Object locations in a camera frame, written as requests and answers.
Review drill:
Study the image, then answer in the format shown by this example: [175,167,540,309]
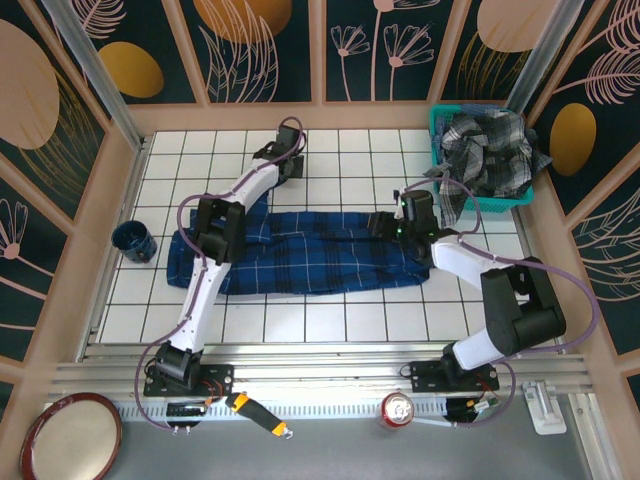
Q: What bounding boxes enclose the blue plaid long sleeve shirt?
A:
[166,210,433,297]

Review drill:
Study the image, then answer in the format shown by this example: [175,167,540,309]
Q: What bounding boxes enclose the teal plastic basket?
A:
[429,103,536,214]

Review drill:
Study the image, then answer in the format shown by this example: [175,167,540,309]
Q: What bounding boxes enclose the grey plaid long sleeve shirt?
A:
[423,109,539,229]

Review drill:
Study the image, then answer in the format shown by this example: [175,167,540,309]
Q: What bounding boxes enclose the blue grey checked shirt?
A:
[459,102,554,174]

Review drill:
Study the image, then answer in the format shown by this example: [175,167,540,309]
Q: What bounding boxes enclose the dark blue cup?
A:
[110,219,159,264]

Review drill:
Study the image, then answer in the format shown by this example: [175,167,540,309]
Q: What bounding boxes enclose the red soda can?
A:
[381,392,417,431]

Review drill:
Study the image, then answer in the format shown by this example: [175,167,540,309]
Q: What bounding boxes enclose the orange black hand tool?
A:
[224,392,294,442]

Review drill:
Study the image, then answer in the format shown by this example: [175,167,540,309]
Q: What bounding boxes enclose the black terminal block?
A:
[167,402,208,417]

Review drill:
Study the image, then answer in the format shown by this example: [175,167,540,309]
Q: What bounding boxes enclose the round red rimmed plate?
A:
[19,392,124,480]

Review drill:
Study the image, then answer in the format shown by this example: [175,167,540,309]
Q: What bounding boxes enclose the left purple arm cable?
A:
[133,115,308,431]

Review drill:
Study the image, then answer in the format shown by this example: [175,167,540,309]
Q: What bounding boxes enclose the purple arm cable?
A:
[133,115,308,431]
[393,182,601,429]

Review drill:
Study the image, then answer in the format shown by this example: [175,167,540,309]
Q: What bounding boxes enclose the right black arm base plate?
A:
[398,359,501,394]

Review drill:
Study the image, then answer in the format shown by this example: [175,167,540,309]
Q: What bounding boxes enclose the long aluminium mounting rail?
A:
[47,342,594,406]

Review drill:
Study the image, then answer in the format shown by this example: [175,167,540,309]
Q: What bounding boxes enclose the slotted grey cable duct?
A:
[117,398,451,419]

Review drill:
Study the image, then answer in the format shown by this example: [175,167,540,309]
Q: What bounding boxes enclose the aluminium frame post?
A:
[42,0,147,151]
[492,0,584,145]

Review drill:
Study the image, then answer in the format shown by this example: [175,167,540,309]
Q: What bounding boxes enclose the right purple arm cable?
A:
[393,182,601,429]

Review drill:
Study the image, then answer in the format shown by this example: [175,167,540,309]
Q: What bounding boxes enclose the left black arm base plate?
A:
[143,363,235,399]

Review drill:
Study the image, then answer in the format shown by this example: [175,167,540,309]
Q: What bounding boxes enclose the white plastic bracket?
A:
[522,382,569,435]

